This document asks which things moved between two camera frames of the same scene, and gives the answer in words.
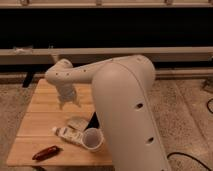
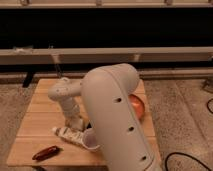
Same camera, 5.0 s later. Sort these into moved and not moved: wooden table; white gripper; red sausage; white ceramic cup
Moved: white gripper
Not moved: red sausage; white ceramic cup; wooden table
